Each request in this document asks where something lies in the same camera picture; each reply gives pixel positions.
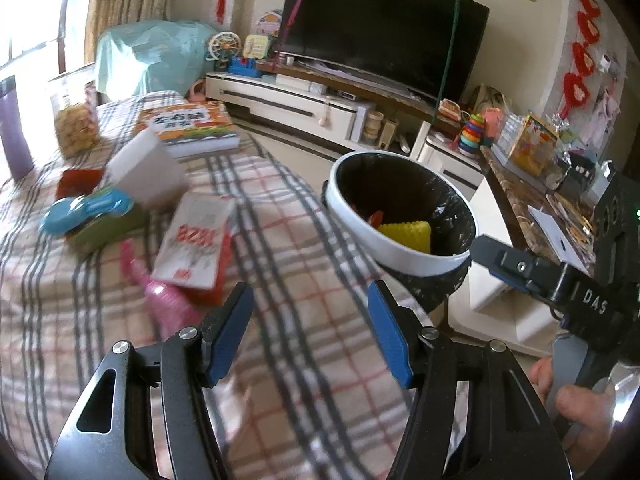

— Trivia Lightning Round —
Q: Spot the plaid tablecloth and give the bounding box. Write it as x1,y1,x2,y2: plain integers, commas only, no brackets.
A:
0,90,471,480

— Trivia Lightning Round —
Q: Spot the blue plastic toy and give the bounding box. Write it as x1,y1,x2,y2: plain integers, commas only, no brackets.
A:
40,186,134,236

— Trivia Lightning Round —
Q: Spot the white tissue box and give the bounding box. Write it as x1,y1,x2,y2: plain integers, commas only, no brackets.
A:
105,129,189,210

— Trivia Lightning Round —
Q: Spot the toy ferris wheel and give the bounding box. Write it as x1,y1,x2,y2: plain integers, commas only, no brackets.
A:
206,32,242,72

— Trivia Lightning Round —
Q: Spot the red knot decorations right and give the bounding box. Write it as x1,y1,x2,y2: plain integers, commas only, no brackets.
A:
560,0,602,119

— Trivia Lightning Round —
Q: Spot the yellow ridged plastic piece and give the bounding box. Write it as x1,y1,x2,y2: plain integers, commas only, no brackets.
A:
378,221,432,254

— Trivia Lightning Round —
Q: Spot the black television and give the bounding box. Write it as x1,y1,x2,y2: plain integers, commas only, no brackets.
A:
281,0,489,101

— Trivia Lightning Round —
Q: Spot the pink kettlebell toy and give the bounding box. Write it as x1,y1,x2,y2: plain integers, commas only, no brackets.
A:
186,78,206,103

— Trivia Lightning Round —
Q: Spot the toy telephone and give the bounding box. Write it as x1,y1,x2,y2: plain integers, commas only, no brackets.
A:
242,34,271,60

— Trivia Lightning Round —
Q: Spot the purple thermos cup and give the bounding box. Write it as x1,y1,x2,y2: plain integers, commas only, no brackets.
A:
1,76,35,181

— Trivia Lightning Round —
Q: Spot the rainbow ring stacker toy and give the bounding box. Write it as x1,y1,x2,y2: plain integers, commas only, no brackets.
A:
458,114,486,157

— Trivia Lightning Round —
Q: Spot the red white 1928 box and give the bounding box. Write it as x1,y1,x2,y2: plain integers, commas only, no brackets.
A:
152,192,235,306

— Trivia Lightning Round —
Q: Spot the right hand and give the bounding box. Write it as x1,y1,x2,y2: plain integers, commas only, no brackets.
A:
554,385,615,474

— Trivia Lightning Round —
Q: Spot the yellow picture box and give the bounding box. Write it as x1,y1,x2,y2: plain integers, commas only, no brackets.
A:
508,114,558,177

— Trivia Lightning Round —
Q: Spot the marble side counter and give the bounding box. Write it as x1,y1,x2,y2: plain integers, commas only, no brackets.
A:
480,146,578,263

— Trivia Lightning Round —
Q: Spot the green tissue box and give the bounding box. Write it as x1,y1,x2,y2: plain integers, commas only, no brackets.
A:
64,204,148,258

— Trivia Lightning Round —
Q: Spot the white trash bin black liner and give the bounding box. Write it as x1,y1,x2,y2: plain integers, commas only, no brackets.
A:
323,151,480,313

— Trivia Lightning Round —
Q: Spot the teal covered furniture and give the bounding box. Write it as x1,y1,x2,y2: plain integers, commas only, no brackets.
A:
94,20,217,101

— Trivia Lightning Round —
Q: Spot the pink plastic bottle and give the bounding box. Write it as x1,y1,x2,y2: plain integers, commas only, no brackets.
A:
119,238,202,341

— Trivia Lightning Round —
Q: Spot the white TV cabinet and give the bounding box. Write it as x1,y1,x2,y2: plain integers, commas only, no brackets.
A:
205,72,484,198

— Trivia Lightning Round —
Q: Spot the snack jar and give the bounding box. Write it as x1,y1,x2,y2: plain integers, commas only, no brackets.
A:
51,81,100,159

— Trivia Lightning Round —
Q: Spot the orange children's book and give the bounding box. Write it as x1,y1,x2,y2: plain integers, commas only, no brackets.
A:
131,101,241,158

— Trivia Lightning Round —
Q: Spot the red small box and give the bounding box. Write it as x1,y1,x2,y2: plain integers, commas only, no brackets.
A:
55,168,104,200

